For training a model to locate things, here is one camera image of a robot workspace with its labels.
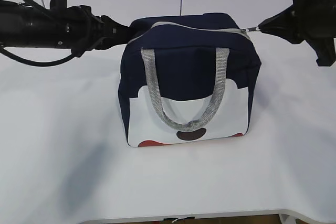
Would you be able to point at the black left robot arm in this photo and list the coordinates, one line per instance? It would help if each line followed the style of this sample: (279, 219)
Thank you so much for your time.
(9, 23)

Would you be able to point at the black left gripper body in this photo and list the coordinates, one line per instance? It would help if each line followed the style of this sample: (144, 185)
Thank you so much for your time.
(74, 28)

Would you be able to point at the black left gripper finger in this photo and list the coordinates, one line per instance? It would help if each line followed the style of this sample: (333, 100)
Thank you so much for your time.
(107, 44)
(114, 32)

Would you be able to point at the navy blue lunch bag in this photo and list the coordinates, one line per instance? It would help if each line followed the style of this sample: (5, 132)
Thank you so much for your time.
(186, 79)

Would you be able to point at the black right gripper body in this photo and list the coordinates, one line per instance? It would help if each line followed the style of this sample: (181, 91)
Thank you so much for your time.
(316, 25)

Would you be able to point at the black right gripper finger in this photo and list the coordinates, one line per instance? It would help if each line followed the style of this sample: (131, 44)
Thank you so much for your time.
(283, 25)

